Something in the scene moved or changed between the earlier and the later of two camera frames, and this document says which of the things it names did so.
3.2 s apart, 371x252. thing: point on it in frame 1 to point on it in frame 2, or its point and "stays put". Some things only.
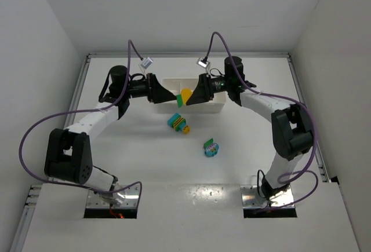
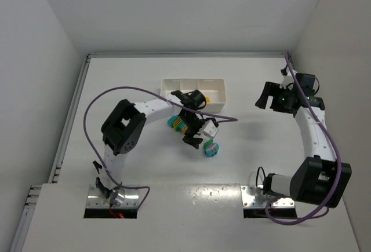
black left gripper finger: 157,93 to 195,142
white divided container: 175,86 stays put
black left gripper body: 151,88 to 191,129
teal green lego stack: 211,148 stays put
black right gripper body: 207,87 to 271,97
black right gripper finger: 202,92 to 271,90
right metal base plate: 250,197 stays put
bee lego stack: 178,123 stays put
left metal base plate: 94,200 stays put
